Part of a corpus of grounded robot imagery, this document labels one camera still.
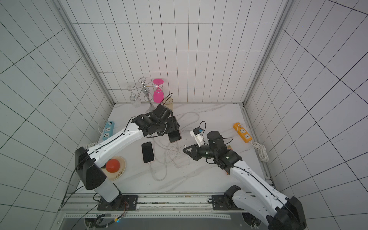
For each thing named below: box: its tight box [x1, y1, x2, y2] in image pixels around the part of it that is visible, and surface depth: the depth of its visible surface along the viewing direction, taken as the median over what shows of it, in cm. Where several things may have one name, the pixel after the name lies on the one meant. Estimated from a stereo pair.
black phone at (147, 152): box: [140, 141, 155, 164], surface depth 92 cm
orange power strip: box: [232, 122, 253, 144], surface depth 100 cm
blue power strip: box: [102, 120, 115, 141], surface depth 102 cm
